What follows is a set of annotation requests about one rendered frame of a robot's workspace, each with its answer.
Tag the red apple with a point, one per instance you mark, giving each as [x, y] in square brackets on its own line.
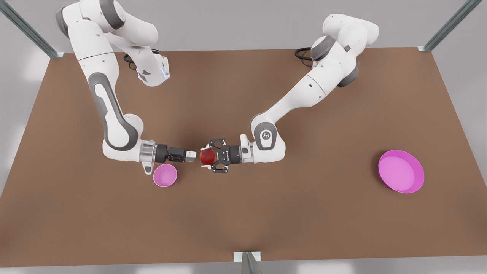
[207, 156]

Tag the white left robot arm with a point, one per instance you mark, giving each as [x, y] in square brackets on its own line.
[323, 80]

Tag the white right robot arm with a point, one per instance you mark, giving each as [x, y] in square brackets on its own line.
[102, 57]

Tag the small pink bowl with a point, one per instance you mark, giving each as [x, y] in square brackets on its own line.
[165, 176]

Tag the pink plate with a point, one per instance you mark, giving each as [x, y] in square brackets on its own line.
[400, 171]

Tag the silver frame post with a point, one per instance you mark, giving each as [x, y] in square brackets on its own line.
[248, 263]
[449, 24]
[28, 30]

